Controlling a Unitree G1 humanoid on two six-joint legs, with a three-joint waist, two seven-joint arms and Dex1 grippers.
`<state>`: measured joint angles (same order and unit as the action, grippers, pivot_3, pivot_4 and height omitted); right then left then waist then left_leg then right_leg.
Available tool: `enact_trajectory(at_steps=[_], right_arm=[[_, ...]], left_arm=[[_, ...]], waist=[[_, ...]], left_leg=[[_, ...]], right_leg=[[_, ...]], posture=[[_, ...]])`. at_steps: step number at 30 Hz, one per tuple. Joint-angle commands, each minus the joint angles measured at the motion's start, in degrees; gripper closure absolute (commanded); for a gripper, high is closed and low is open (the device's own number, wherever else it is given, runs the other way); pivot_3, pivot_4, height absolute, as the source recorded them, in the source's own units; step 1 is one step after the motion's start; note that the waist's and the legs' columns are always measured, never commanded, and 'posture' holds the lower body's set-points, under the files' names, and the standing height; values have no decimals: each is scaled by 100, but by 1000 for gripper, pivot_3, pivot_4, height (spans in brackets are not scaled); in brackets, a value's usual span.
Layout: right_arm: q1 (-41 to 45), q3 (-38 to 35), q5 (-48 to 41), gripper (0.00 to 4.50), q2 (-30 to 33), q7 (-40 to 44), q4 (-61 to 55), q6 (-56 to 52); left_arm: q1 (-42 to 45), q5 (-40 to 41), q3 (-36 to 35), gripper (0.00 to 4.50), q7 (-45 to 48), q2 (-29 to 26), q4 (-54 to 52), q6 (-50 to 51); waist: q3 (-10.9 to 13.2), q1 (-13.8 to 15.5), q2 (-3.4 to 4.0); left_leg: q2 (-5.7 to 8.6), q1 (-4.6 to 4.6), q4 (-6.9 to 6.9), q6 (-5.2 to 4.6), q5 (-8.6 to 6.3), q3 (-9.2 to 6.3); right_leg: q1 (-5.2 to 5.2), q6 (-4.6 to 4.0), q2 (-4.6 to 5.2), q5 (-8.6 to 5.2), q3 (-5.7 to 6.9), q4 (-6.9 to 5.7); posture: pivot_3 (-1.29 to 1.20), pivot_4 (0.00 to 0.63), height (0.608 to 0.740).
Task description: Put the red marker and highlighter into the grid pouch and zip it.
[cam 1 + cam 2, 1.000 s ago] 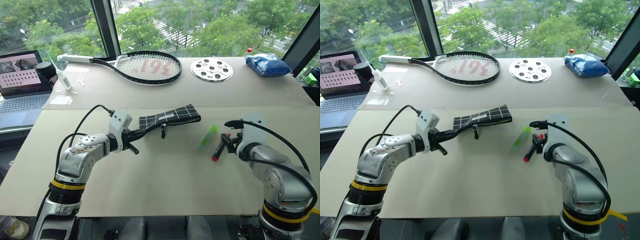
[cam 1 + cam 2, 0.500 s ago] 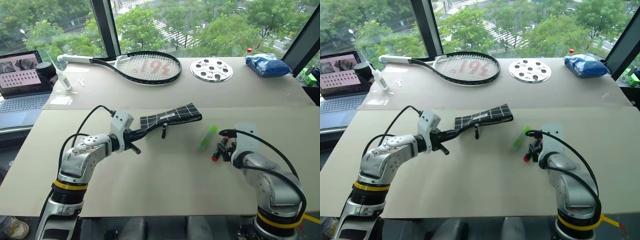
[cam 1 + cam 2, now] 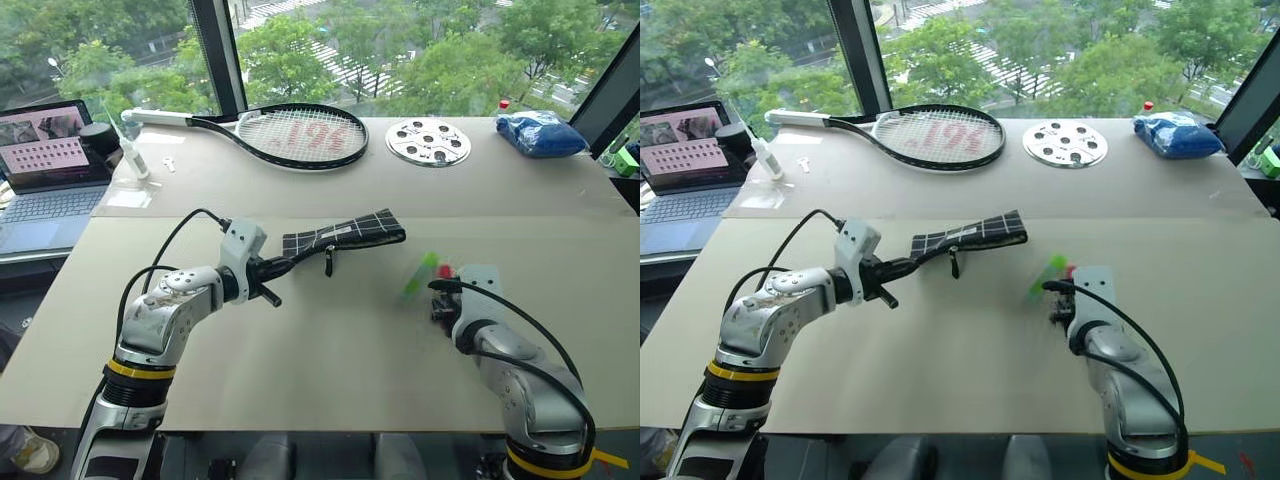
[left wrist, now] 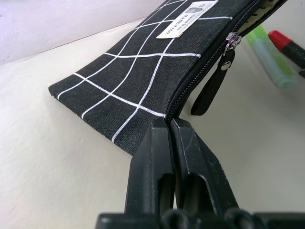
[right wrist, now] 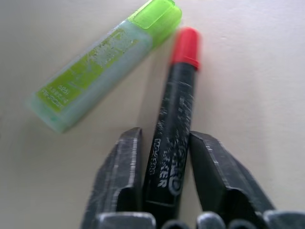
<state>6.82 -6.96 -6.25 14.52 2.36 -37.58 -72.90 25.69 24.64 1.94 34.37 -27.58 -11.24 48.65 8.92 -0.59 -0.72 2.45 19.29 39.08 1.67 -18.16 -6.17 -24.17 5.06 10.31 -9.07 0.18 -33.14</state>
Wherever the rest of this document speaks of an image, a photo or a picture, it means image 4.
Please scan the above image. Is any black white grid zipper pouch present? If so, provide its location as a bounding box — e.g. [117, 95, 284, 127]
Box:
[48, 0, 289, 157]

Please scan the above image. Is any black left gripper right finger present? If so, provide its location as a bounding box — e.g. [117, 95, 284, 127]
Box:
[169, 118, 240, 215]

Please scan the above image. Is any green highlighter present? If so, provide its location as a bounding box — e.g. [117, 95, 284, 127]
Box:
[245, 24, 300, 88]

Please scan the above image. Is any red black marker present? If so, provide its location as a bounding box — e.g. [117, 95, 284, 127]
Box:
[267, 30, 305, 69]

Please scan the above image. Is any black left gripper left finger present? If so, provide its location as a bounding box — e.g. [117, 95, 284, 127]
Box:
[124, 117, 177, 215]

